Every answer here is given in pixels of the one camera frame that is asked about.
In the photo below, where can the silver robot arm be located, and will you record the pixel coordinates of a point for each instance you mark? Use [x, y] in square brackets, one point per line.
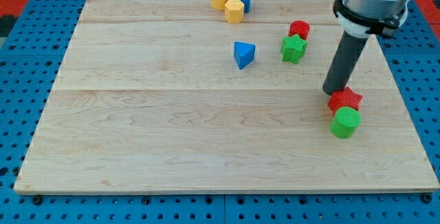
[362, 18]

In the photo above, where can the green star block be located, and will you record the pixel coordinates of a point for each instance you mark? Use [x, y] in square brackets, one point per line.
[293, 48]

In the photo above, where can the red star block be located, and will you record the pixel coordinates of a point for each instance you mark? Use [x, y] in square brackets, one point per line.
[344, 98]

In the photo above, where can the blue triangle block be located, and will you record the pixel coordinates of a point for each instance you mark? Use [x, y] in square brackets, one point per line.
[244, 53]

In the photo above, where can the light wooden board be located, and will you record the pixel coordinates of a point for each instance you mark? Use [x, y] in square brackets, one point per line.
[149, 100]

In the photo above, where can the yellow octagon block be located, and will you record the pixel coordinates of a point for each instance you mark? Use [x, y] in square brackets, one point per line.
[234, 11]

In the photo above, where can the red cylinder block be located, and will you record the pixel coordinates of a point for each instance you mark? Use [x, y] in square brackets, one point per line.
[300, 28]

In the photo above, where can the green cylinder block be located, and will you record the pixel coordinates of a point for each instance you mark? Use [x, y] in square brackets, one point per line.
[345, 122]

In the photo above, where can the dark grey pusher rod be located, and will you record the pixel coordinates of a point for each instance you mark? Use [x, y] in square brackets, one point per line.
[343, 63]

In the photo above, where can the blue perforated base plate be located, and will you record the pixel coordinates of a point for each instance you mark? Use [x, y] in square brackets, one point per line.
[30, 58]

